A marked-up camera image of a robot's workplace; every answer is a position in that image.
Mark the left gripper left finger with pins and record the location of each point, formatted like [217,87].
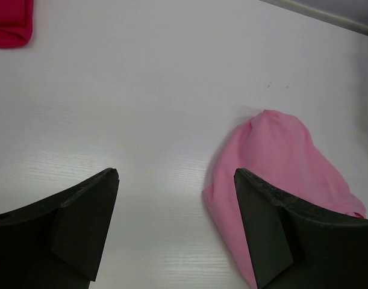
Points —
[58,242]

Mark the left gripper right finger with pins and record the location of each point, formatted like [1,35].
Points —
[296,244]

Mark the pink t shirt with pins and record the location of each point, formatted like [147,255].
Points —
[278,148]

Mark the folded red t shirt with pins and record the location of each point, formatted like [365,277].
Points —
[16,23]

